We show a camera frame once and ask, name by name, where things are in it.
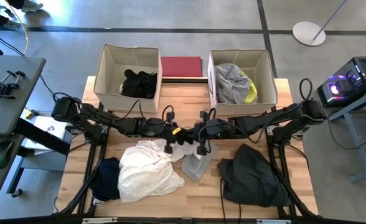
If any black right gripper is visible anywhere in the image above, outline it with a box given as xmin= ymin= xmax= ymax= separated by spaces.
xmin=192 ymin=110 xmax=233 ymax=157

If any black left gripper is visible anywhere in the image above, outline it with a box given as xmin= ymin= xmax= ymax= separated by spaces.
xmin=139 ymin=111 xmax=196 ymax=155

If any white smooth shirt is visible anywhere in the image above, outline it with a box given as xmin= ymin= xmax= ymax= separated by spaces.
xmin=136 ymin=139 xmax=204 ymax=162

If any light grey fleece cloth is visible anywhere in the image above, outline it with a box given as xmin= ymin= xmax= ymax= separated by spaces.
xmin=181 ymin=141 xmax=218 ymax=183

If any white lace garment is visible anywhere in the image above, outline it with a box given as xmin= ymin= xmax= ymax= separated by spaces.
xmin=117 ymin=139 xmax=185 ymax=203

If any black garment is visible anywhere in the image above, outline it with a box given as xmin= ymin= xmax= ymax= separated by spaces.
xmin=120 ymin=68 xmax=158 ymax=100

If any grey sweatshirt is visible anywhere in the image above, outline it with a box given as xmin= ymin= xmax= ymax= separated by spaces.
xmin=214 ymin=63 xmax=251 ymax=105

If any neon yellow garment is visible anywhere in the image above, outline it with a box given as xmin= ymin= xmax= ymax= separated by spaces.
xmin=238 ymin=70 xmax=258 ymax=105

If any dark charcoal garment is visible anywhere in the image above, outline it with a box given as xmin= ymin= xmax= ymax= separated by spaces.
xmin=217 ymin=143 xmax=291 ymax=208

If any navy blue garment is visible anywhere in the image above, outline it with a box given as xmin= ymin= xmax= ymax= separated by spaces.
xmin=89 ymin=157 xmax=121 ymax=202

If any beige fabric box with label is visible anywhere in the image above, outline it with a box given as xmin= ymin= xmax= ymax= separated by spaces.
xmin=207 ymin=49 xmax=278 ymax=116

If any beige fabric storage box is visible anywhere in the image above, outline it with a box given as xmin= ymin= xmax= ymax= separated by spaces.
xmin=93 ymin=43 xmax=163 ymax=113

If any white cardboard box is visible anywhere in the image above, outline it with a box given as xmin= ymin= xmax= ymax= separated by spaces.
xmin=24 ymin=115 xmax=68 ymax=156

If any grey round-base stand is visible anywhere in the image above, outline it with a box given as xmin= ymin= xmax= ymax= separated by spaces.
xmin=291 ymin=0 xmax=347 ymax=47

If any black computer mouse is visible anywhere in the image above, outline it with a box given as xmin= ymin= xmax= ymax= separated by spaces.
xmin=0 ymin=140 xmax=14 ymax=169

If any black desk clamp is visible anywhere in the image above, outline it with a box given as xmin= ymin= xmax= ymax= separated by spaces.
xmin=0 ymin=70 xmax=27 ymax=100

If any person's shoe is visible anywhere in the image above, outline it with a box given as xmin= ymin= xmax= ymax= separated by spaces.
xmin=20 ymin=0 xmax=44 ymax=13
xmin=5 ymin=20 xmax=21 ymax=32

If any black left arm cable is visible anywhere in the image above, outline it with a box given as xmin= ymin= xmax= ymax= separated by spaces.
xmin=113 ymin=99 xmax=146 ymax=123

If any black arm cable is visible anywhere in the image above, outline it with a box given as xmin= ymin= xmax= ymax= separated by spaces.
xmin=299 ymin=77 xmax=314 ymax=103
xmin=113 ymin=99 xmax=146 ymax=123

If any black metal rig frame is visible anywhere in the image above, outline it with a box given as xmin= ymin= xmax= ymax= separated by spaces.
xmin=54 ymin=76 xmax=319 ymax=224

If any silver metal bracket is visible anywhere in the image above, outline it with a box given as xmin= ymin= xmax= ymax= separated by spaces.
xmin=256 ymin=218 xmax=292 ymax=224
xmin=82 ymin=217 xmax=118 ymax=224

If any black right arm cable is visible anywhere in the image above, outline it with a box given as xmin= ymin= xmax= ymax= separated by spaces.
xmin=299 ymin=77 xmax=314 ymax=103

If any black desk leg frame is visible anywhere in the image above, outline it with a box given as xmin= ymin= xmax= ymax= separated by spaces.
xmin=5 ymin=117 xmax=71 ymax=200

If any thin black power cable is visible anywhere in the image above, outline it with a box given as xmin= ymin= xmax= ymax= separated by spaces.
xmin=326 ymin=119 xmax=366 ymax=151

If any grey metal table frame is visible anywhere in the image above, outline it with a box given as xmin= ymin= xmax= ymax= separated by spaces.
xmin=327 ymin=85 xmax=366 ymax=183

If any beige cable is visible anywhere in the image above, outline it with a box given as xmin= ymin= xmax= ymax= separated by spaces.
xmin=4 ymin=0 xmax=30 ymax=57

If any black floor cable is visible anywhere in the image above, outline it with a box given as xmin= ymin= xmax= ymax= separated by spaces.
xmin=0 ymin=27 xmax=58 ymax=100

